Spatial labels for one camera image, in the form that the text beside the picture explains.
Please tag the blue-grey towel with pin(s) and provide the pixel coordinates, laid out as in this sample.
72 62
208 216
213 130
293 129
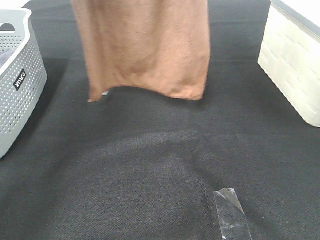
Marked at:
6 58

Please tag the brown towel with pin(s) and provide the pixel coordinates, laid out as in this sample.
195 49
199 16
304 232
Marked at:
157 45

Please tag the white plastic storage box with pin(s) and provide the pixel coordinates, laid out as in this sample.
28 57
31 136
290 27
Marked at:
290 54

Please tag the grey perforated laundry basket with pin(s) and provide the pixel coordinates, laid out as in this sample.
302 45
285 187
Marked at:
22 83

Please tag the clear tape strip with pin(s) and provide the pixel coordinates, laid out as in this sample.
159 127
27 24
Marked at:
232 219

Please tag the black table cloth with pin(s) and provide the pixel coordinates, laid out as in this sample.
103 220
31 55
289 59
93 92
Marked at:
140 166

